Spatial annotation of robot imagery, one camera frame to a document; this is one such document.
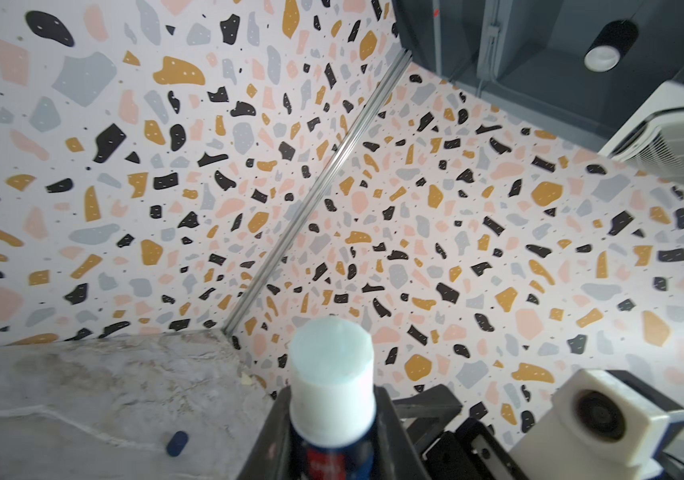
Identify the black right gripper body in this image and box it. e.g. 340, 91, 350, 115
392, 385, 527, 479

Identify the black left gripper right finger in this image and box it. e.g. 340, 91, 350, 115
374, 386, 430, 479

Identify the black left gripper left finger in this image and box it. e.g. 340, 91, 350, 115
237, 386, 292, 480

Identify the blue white glue stick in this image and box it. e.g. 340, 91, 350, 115
289, 316, 377, 479

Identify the blue glue stick cap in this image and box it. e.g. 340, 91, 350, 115
166, 431, 189, 458

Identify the white ceiling air conditioner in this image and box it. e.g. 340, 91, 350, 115
599, 80, 684, 185

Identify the black ceiling spotlight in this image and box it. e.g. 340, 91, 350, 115
583, 19, 639, 73

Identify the aluminium corner post right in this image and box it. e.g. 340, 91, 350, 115
222, 49, 412, 337

